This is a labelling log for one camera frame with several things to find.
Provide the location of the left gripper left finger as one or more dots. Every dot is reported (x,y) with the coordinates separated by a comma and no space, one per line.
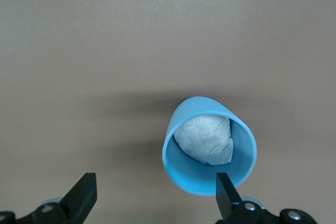
(81,197)

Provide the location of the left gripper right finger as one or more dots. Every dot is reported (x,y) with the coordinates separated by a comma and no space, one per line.
(228,200)

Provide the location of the blue cup holding tissue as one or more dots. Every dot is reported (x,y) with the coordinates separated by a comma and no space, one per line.
(189,176)

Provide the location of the crumpled white tissue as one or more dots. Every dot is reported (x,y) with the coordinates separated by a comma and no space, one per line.
(207,140)

